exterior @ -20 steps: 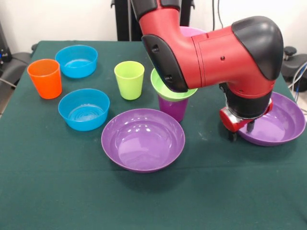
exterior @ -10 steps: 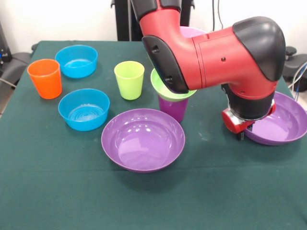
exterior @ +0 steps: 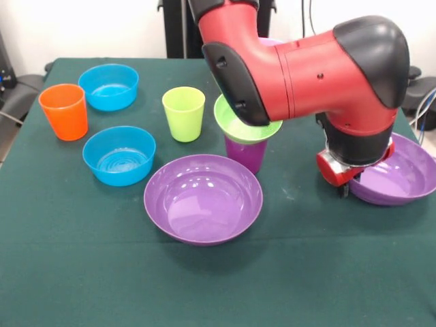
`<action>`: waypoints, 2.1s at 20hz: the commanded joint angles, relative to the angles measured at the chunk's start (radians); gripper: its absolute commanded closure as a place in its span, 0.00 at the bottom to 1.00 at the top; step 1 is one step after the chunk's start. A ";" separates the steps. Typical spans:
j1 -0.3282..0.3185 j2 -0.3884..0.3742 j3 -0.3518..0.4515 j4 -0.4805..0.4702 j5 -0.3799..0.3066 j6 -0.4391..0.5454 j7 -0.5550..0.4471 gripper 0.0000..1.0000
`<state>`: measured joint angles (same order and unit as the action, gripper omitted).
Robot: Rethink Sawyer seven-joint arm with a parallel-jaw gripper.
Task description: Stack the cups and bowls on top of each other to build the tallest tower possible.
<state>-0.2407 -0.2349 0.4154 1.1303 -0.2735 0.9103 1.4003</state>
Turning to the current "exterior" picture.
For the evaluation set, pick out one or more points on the black knob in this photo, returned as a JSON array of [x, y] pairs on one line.
[[415, 73]]

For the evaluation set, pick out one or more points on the dark grey base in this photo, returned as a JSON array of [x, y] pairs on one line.
[[420, 97]]

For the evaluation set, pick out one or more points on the orange cup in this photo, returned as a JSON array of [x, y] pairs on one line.
[[66, 121]]

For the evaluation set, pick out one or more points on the lime green cup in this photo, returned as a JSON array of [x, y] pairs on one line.
[[184, 124]]

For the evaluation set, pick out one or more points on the black equipment box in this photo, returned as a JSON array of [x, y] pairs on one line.
[[5, 68]]

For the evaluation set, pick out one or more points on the large pink bowl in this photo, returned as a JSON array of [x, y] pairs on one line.
[[272, 42]]

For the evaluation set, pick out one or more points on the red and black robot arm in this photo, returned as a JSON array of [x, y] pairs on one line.
[[306, 85]]

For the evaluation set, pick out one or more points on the grey chair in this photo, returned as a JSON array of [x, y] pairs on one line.
[[24, 92]]

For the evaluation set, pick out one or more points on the purple cup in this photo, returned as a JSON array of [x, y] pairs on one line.
[[247, 156]]

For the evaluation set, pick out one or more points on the blue bowl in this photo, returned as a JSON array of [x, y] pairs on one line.
[[109, 98], [119, 175]]

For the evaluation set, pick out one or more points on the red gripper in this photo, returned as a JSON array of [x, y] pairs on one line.
[[335, 175]]

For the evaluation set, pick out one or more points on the green ribbed bowl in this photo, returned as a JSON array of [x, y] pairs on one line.
[[231, 124]]

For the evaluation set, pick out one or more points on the purple bowl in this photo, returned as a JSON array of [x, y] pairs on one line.
[[202, 207], [405, 177]]

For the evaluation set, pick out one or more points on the dark green tablecloth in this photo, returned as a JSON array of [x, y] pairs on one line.
[[218, 279]]

